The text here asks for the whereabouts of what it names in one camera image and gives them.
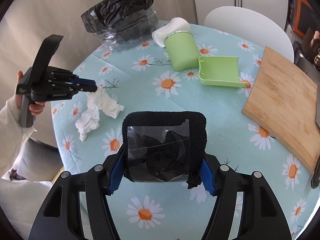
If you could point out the floral blue tablecloth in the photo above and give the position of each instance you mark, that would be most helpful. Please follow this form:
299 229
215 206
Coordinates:
251 187

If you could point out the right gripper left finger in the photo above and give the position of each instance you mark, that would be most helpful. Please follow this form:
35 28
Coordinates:
59 217

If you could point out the white round chair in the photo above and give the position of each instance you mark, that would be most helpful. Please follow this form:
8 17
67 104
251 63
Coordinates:
251 26

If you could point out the white sleeve forearm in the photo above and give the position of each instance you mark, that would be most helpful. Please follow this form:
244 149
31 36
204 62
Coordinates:
13 136

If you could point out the green foam cup sleeve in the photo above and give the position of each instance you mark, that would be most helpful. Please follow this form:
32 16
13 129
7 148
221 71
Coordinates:
182 50

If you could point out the steel cleaver black handle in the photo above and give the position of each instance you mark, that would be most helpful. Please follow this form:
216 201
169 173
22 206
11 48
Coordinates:
315 177

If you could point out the orange Philips appliance box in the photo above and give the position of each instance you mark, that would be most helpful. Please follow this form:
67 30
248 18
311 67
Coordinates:
302 17

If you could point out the person's left hand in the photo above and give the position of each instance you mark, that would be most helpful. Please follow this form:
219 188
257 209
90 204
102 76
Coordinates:
37 108

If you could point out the white tissue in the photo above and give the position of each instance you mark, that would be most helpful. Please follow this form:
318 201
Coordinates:
98 101

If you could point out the black bag lined trash bin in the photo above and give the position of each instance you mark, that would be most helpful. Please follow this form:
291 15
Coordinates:
121 21

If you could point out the white paper cup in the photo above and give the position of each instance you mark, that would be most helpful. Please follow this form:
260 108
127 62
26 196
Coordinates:
177 24
161 34

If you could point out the dark grey suitcase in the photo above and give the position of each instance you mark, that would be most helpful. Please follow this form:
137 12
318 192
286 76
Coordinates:
302 61

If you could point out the green foam sheet piece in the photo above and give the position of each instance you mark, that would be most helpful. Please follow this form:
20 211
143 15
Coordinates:
219 71

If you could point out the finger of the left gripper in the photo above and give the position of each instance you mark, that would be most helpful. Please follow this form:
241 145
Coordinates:
75 89
83 82

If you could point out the bamboo cutting board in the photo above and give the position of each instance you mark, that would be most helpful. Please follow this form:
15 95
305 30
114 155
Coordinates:
283 102

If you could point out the brown leather handbag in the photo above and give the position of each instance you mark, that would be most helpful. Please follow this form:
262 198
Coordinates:
310 46

